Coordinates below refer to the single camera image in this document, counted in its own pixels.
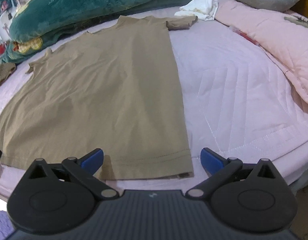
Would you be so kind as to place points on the brown speckled folded cloth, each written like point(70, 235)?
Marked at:
point(6, 69)

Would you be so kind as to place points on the green plush blanket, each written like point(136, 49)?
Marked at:
point(41, 23)

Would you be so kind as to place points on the purple fuzzy garment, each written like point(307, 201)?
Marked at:
point(6, 228)

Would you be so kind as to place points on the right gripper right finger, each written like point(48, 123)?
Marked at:
point(246, 197)

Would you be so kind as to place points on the white folded cloth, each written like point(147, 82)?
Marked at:
point(204, 10)

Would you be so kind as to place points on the tan t-shirt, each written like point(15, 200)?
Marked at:
point(117, 89)

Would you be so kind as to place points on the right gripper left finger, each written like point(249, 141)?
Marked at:
point(58, 197)

